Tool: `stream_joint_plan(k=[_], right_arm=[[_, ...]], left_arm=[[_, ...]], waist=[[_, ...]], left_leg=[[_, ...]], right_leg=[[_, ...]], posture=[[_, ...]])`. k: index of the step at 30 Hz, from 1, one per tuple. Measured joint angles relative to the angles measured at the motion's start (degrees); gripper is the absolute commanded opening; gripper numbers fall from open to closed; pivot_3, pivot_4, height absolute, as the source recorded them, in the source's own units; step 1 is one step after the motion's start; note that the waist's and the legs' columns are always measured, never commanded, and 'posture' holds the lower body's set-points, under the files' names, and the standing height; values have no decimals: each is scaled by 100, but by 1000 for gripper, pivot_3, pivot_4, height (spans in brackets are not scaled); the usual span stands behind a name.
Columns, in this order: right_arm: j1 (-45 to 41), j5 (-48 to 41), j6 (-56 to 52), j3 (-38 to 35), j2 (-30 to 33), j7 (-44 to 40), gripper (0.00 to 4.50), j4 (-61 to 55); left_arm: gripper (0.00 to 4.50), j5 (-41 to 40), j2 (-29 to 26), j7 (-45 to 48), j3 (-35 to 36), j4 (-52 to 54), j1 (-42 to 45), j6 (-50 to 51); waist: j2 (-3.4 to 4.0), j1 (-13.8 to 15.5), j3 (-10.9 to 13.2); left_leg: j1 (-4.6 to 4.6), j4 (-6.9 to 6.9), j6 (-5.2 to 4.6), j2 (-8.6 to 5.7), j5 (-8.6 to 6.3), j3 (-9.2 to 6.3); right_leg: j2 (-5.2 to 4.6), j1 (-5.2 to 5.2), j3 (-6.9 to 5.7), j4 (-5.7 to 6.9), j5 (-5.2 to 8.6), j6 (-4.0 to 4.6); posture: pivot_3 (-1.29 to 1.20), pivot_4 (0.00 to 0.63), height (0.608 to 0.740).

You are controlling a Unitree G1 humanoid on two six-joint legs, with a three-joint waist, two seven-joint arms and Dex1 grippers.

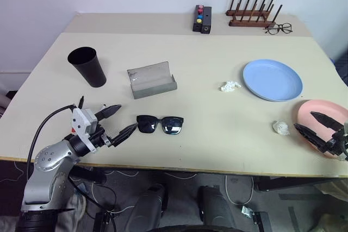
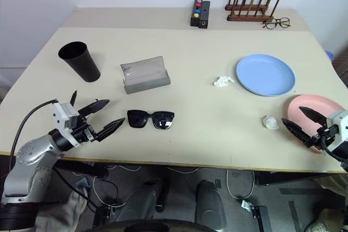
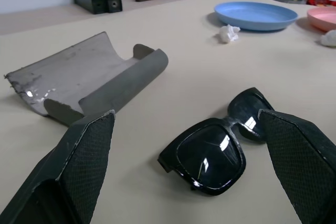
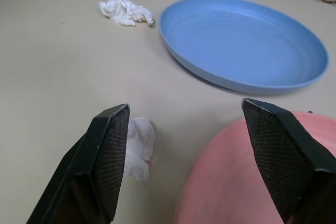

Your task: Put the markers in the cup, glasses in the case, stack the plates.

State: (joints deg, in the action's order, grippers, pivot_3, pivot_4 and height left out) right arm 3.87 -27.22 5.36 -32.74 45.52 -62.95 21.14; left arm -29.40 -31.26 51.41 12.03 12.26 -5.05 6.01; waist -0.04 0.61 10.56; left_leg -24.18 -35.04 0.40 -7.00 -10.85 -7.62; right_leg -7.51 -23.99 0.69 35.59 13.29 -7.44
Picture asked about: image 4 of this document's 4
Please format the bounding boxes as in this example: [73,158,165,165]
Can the pink round plate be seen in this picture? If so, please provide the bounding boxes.
[173,110,336,224]

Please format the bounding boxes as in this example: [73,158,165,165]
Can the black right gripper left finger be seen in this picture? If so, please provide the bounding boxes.
[26,103,131,224]

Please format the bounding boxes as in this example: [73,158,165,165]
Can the white tissue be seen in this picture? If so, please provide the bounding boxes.
[123,117,156,183]
[99,0,155,27]

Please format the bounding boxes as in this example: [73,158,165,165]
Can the blue round plate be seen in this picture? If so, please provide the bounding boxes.
[159,0,330,95]

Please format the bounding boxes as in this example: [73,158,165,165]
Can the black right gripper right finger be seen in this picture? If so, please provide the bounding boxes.
[240,98,336,224]

